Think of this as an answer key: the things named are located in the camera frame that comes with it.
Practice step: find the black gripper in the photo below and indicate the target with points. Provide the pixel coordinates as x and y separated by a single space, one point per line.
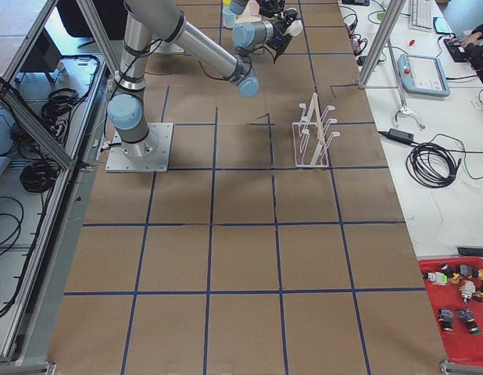
268 5
280 26

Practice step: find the pale green plastic cup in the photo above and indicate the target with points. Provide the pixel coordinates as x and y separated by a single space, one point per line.
295 28

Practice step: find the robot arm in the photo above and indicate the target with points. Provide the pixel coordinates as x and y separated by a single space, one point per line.
152 23
238 6

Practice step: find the light blue cup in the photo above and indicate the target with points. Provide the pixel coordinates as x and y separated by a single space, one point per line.
228 18

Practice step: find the cream plastic tray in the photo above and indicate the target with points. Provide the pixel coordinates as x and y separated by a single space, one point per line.
250 14

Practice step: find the white keyboard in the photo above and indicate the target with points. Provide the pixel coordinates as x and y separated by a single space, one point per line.
421 17

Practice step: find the teach pendant tablet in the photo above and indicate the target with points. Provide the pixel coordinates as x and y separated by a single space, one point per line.
423 75

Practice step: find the black power adapter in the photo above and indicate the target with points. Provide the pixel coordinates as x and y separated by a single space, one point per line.
401 136

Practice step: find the red parts tray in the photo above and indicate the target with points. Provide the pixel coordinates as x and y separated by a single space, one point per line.
455 289

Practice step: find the white wire cup rack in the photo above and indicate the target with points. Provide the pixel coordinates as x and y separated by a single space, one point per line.
311 136

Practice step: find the aluminium frame post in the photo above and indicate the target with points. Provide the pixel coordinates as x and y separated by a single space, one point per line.
383 33

